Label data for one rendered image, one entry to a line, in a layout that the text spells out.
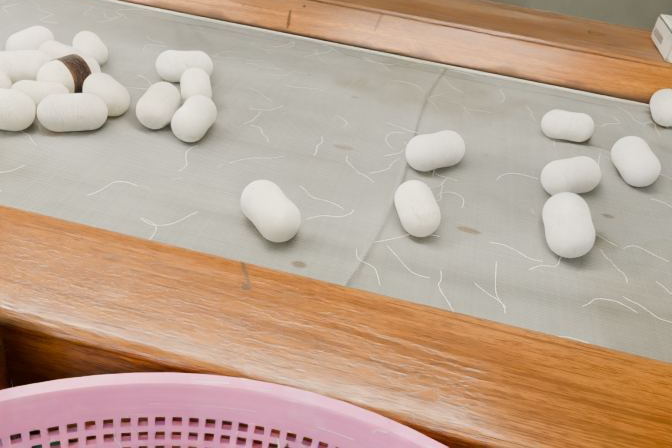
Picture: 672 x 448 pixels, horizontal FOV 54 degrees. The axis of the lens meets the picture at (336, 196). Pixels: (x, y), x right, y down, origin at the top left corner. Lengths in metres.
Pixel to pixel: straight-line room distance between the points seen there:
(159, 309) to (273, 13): 0.35
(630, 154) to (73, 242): 0.29
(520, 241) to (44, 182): 0.23
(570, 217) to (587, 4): 2.26
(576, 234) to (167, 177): 0.19
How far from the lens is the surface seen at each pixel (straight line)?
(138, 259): 0.24
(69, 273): 0.24
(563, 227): 0.32
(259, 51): 0.49
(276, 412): 0.20
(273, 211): 0.28
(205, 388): 0.20
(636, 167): 0.40
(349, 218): 0.31
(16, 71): 0.42
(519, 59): 0.53
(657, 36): 0.60
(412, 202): 0.30
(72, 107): 0.37
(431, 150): 0.35
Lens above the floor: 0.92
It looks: 33 degrees down
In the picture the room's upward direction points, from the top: 8 degrees clockwise
